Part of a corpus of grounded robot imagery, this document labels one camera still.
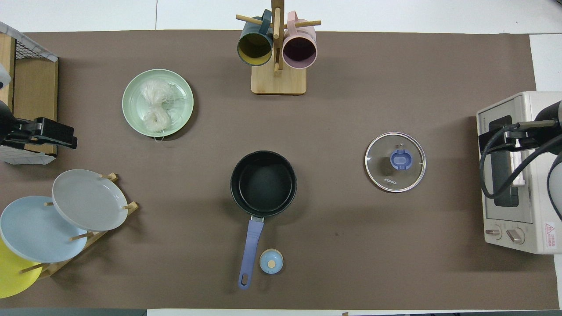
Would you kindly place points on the dark teal mug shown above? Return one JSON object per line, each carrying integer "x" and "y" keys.
{"x": 254, "y": 48}

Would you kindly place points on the light wooden cutting board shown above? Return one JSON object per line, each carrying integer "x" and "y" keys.
{"x": 6, "y": 52}

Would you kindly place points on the glass lid blue knob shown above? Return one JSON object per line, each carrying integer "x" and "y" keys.
{"x": 377, "y": 175}

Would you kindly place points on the pink mug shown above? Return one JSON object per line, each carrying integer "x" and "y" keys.
{"x": 300, "y": 50}

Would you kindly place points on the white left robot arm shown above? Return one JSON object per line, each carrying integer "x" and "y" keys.
{"x": 3, "y": 79}

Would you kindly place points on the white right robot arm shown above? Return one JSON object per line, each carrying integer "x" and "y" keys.
{"x": 557, "y": 184}

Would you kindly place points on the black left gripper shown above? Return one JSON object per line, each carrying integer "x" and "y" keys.
{"x": 6, "y": 127}

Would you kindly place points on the yellow plate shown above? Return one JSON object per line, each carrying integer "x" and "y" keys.
{"x": 11, "y": 276}

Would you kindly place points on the green plate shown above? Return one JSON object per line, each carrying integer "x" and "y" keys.
{"x": 131, "y": 105}

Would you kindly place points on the small blue jar wooden knob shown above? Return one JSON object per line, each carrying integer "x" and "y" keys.
{"x": 271, "y": 261}

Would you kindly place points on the brown table mat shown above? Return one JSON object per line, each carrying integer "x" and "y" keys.
{"x": 351, "y": 109}

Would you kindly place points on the beige toaster oven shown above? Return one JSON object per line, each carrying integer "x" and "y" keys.
{"x": 496, "y": 215}

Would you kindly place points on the wooden plate rack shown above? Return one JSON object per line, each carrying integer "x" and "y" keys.
{"x": 52, "y": 268}

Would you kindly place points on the light blue plate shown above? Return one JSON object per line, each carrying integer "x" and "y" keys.
{"x": 35, "y": 228}

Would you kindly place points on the white vermicelli bundle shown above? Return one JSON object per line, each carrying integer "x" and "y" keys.
{"x": 156, "y": 120}

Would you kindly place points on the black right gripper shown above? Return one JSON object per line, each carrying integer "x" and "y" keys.
{"x": 551, "y": 138}

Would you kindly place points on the grey plate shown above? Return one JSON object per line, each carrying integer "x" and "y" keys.
{"x": 88, "y": 199}

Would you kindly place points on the wooden mug tree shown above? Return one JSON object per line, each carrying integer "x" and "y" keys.
{"x": 279, "y": 83}

